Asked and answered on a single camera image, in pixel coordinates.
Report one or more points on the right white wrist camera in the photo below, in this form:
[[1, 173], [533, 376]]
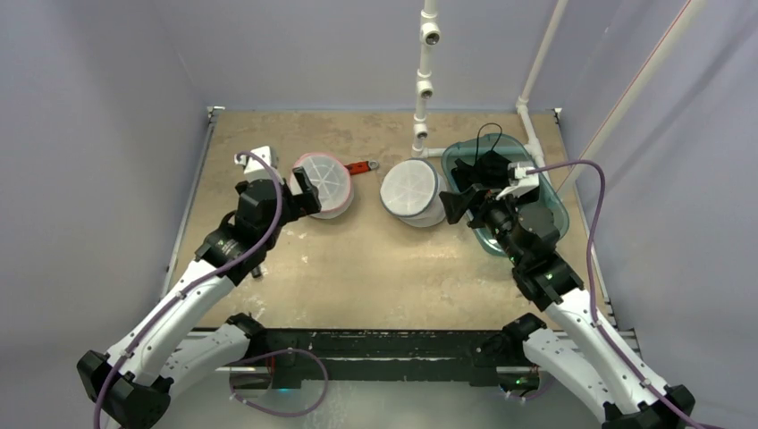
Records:
[[521, 180]]

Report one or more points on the blue-trimmed white mesh laundry bag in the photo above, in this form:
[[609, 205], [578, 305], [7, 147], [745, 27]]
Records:
[[410, 192]]

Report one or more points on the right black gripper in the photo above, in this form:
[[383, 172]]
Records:
[[475, 203]]

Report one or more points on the teal transparent plastic bin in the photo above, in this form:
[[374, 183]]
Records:
[[514, 151]]

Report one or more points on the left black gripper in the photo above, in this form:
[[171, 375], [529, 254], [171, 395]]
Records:
[[307, 202]]

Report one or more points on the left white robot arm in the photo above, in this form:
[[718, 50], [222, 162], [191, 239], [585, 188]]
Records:
[[134, 382]]

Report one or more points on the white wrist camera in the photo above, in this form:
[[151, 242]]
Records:
[[521, 180], [256, 167]]

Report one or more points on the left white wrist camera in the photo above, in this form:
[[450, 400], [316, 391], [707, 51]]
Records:
[[256, 167]]

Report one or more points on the white PVC pipe frame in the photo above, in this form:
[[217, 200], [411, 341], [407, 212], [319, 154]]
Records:
[[488, 49]]

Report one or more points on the red handled tool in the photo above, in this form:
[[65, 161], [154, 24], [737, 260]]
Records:
[[362, 167]]

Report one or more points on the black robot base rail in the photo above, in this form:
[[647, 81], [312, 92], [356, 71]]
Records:
[[475, 357]]

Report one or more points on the pink-trimmed white mesh laundry bag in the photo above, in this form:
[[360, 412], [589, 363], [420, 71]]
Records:
[[332, 180]]

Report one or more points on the black garment in bin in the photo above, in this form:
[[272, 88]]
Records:
[[489, 168]]

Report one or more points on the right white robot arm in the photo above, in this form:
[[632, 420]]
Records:
[[604, 373]]

